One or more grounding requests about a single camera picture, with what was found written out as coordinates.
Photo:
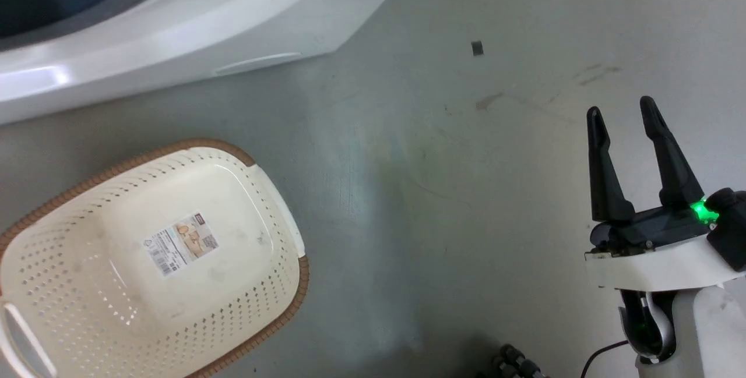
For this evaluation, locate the white washing machine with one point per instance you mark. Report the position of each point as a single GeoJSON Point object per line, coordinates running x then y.
{"type": "Point", "coordinates": [175, 23]}

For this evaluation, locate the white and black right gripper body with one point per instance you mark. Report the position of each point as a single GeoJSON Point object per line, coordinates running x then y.
{"type": "Point", "coordinates": [664, 250]}

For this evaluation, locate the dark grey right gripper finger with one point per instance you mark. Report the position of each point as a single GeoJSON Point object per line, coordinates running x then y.
{"type": "Point", "coordinates": [604, 180]}
{"type": "Point", "coordinates": [670, 162]}

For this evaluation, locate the cream perforated laundry basket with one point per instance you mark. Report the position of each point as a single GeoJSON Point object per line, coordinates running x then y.
{"type": "Point", "coordinates": [87, 285]}

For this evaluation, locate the printed paper basket label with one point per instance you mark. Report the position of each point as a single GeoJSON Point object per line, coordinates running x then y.
{"type": "Point", "coordinates": [180, 244]}

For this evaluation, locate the small black floor tape piece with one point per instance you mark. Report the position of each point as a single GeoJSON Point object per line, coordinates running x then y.
{"type": "Point", "coordinates": [477, 48]}

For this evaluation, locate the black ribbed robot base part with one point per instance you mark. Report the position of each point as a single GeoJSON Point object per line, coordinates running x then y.
{"type": "Point", "coordinates": [516, 363]}

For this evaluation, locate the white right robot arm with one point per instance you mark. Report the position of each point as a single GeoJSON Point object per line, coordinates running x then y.
{"type": "Point", "coordinates": [693, 331]}

